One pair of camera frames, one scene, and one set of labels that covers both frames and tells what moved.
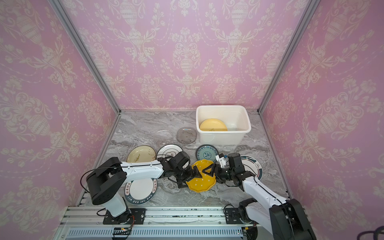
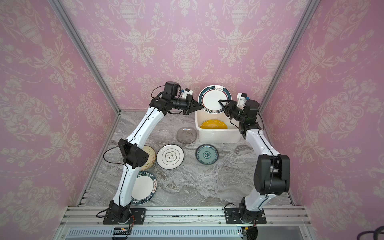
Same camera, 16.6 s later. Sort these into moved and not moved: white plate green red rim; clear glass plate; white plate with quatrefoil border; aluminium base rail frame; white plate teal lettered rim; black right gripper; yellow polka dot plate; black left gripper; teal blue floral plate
Moved: black right gripper; black left gripper; white plate green red rim; yellow polka dot plate
Not moved: white plate teal lettered rim; clear glass plate; teal blue floral plate; white plate with quatrefoil border; aluminium base rail frame
